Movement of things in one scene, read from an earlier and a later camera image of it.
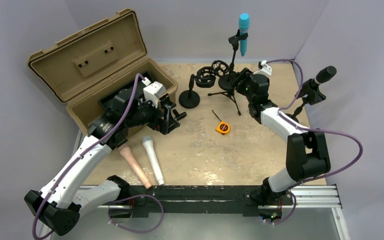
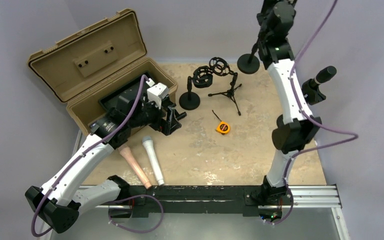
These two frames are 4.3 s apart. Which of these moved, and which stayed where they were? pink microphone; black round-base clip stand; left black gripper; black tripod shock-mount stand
Moved: black round-base clip stand
Stayed: left black gripper; pink microphone; black tripod shock-mount stand
